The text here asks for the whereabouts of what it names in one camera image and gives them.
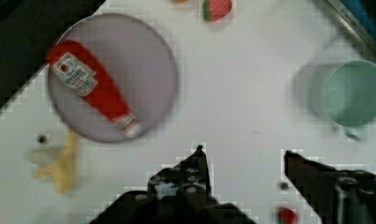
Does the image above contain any grey round plate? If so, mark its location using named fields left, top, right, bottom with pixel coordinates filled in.
left=47, top=13, right=179, bottom=143

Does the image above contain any green mug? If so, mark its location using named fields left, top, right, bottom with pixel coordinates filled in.
left=291, top=60, right=376, bottom=142

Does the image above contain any small dark red strawberry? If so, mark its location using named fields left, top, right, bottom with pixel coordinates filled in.
left=276, top=207, right=297, bottom=224

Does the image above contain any red toy strawberry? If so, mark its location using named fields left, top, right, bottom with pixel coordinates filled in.
left=202, top=0, right=233, bottom=21

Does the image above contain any yellow toy banana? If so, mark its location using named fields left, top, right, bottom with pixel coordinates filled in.
left=26, top=129, right=78, bottom=194

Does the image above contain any red ketchup bottle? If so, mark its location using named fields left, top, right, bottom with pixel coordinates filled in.
left=47, top=40, right=142, bottom=138

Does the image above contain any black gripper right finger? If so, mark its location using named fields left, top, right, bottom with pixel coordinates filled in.
left=284, top=150, right=376, bottom=224

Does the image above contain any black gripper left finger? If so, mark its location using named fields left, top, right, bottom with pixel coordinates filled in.
left=90, top=146, right=256, bottom=224

